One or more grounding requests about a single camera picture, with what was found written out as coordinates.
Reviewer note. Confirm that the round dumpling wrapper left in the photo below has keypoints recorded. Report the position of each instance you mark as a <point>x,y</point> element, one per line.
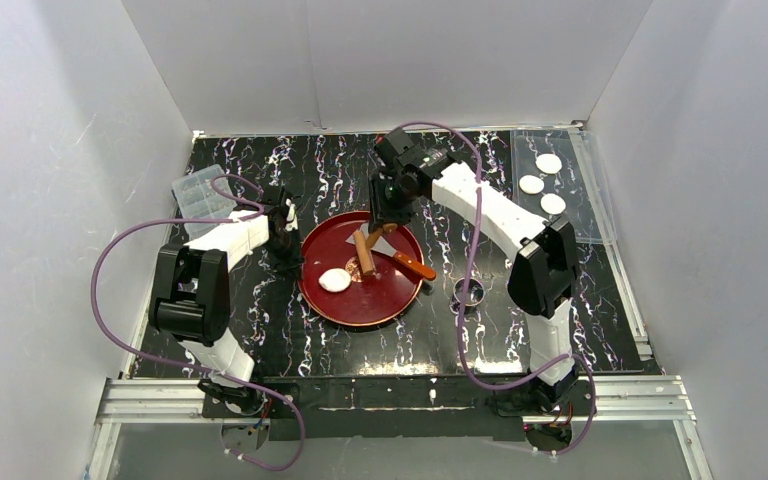
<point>531,185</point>

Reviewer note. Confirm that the aluminium frame rail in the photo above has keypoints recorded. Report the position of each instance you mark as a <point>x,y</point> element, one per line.
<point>611,397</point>

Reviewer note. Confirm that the white dough lump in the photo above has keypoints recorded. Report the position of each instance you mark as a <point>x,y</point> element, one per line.
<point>335,280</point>

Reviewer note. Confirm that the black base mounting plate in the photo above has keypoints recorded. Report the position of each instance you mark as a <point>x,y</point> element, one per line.
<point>410,406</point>

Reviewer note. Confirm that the round dumpling wrapper near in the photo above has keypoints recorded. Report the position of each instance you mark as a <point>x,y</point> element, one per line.
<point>552,204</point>

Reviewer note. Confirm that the round dumpling wrapper far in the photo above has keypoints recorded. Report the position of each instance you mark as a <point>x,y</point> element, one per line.
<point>548,163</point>

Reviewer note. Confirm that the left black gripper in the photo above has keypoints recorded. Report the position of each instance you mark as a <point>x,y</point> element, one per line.
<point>284,244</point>

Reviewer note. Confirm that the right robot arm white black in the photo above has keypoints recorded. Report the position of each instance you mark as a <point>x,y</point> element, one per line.
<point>543,252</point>

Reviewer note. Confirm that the round dumpling wrapper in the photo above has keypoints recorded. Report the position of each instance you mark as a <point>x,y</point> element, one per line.
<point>552,204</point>
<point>548,163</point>
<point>531,185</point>

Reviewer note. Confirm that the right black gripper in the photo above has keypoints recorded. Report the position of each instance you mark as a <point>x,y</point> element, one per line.
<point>384,216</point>

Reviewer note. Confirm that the clear plastic compartment box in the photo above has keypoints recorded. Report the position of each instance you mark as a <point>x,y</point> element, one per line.
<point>197,199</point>

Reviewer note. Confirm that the red round lacquer plate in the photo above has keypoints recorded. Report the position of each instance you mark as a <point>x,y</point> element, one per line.
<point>348,291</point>

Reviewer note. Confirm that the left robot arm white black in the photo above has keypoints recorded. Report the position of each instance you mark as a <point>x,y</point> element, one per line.
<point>191,294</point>

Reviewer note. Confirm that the wooden double-ended pastry roller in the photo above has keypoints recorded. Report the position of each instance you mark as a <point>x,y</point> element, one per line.
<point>367,242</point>

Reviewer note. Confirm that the clear acrylic tray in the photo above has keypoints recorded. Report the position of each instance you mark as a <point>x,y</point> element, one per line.
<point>581,182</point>

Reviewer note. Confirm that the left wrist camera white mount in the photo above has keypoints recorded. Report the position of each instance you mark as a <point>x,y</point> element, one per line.
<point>291,222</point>

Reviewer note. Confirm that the metal scraper wooden handle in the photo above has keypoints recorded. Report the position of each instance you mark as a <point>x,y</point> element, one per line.
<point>413,265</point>

